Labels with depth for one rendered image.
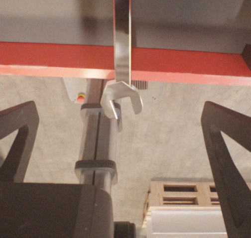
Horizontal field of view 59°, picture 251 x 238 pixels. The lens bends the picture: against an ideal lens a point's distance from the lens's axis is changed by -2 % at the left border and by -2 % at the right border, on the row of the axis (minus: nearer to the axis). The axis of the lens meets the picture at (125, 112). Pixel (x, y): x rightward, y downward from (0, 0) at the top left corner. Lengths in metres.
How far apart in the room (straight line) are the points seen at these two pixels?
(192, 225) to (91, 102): 2.25
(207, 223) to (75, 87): 2.17
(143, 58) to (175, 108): 1.45
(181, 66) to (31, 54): 0.15
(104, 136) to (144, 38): 0.44
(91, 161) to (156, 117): 1.18
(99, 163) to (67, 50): 0.40
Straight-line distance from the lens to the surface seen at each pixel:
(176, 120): 1.79
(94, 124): 0.69
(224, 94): 1.68
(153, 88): 1.16
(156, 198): 2.59
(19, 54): 0.26
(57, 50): 0.25
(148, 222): 2.96
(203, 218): 2.85
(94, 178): 0.61
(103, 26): 0.24
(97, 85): 0.79
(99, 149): 0.63
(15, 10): 0.26
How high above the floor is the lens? 1.12
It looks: 42 degrees down
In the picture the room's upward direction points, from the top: 180 degrees counter-clockwise
